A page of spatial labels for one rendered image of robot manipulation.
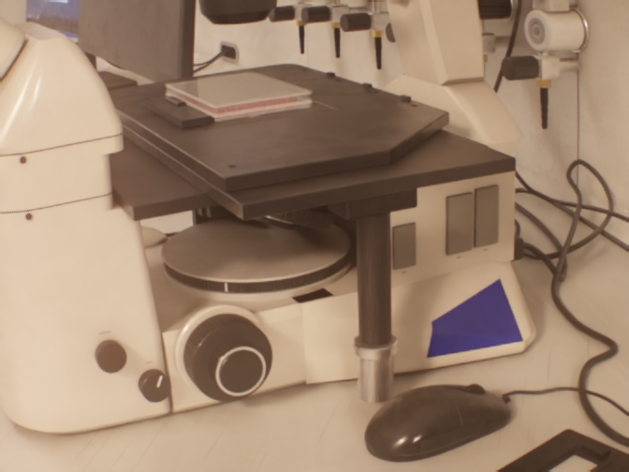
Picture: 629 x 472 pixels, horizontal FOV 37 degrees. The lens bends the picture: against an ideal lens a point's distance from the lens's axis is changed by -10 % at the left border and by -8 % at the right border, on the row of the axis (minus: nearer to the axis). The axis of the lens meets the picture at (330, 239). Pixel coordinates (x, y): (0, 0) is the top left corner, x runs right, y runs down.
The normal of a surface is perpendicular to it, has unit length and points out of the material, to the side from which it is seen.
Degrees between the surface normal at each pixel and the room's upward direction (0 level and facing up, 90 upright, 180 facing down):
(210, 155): 0
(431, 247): 90
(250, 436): 0
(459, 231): 90
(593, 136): 90
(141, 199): 0
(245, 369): 90
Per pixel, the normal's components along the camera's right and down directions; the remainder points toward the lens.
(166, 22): -0.89, 0.11
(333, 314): 0.28, -0.14
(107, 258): 0.46, 0.29
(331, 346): 0.15, 0.33
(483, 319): 0.30, -0.41
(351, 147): -0.04, -0.94
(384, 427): -0.63, -0.54
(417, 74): -0.85, 0.41
